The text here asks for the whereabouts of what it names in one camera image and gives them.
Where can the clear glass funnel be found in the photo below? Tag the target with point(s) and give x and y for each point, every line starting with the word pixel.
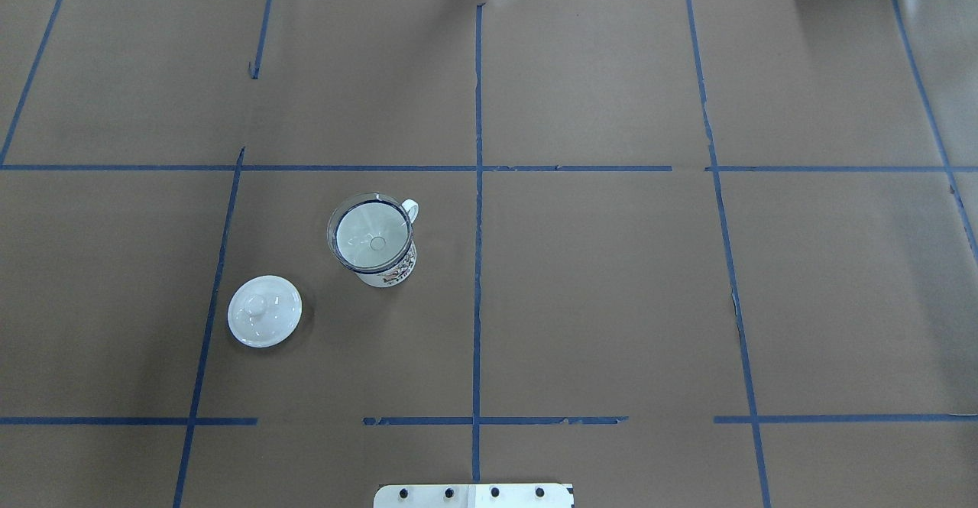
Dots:
pixel 372 233

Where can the white enamel mug blue rim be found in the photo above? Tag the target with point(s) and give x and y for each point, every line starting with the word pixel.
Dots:
pixel 397 263

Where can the brown paper table cover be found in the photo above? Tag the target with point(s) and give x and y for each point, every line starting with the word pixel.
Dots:
pixel 675 253

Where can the white ceramic lid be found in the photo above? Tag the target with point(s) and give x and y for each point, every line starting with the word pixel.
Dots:
pixel 264 311

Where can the white metal base plate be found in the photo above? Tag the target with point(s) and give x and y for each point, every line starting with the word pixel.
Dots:
pixel 475 495

